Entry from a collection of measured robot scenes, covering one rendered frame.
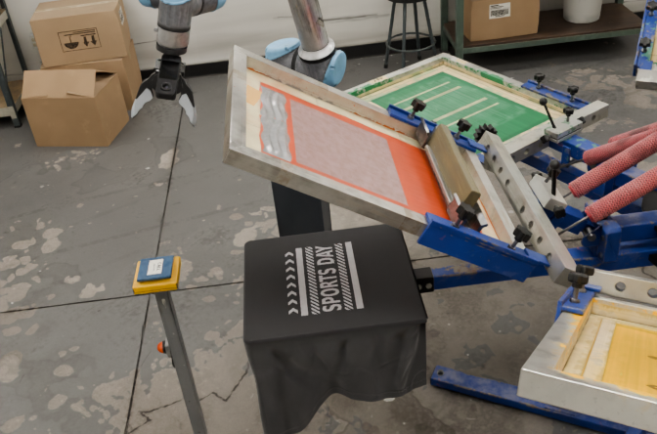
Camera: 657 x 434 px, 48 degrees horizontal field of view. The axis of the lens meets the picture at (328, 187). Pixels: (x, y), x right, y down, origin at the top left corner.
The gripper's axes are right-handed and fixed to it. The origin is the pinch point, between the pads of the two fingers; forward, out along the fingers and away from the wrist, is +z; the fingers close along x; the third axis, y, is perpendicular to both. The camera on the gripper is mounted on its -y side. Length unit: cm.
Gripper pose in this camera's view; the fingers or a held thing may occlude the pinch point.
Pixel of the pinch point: (162, 123)
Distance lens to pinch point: 185.2
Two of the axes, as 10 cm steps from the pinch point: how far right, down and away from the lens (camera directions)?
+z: -2.1, 8.4, 5.1
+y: -0.9, -5.3, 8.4
